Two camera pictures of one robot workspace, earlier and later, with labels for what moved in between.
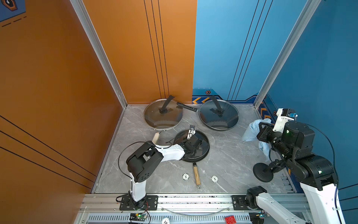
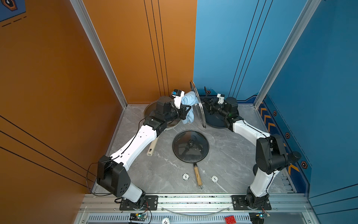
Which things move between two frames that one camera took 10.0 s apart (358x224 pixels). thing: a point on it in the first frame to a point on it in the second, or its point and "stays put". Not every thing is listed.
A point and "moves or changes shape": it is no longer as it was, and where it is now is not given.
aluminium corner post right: (311, 7) stays put
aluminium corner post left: (81, 12) stays put
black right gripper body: (275, 139) to (217, 108)
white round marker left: (185, 176) stays put
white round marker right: (214, 178) stays put
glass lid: (219, 115) moves or changes shape
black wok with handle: (216, 115) stays put
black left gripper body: (184, 142) to (174, 113)
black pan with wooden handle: (196, 148) stays put
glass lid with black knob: (182, 136) stays put
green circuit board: (136, 216) stays put
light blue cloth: (251, 134) moves or changes shape
